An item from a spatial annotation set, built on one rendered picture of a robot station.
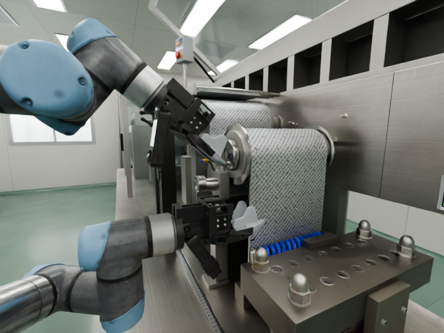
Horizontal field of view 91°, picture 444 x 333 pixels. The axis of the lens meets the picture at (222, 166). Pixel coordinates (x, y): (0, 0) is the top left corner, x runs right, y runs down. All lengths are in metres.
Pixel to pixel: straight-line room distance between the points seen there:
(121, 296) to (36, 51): 0.36
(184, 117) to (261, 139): 0.18
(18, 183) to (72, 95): 6.12
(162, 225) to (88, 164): 5.67
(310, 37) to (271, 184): 0.53
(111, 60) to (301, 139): 0.44
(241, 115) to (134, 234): 0.50
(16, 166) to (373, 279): 6.26
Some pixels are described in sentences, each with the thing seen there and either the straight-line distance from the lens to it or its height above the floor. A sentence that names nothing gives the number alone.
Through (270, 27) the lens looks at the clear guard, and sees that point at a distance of 1.02.
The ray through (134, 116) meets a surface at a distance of 1.44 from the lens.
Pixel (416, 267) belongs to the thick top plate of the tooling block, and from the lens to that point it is 0.64.
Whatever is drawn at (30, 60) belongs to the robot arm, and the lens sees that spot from 0.30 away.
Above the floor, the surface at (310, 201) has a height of 1.12.
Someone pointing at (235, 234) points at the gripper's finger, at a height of 1.10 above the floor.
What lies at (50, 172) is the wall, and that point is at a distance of 6.20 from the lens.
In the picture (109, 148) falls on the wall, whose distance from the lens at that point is 5.98.
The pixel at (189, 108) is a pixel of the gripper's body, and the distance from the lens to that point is 0.45.
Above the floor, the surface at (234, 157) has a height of 1.25.
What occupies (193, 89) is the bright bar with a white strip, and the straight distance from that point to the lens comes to 0.74.
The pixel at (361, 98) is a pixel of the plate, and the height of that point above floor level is 1.39.
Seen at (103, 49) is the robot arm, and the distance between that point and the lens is 0.45.
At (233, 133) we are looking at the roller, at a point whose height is 1.30.
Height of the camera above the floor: 1.30
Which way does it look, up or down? 9 degrees down
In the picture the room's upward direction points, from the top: straight up
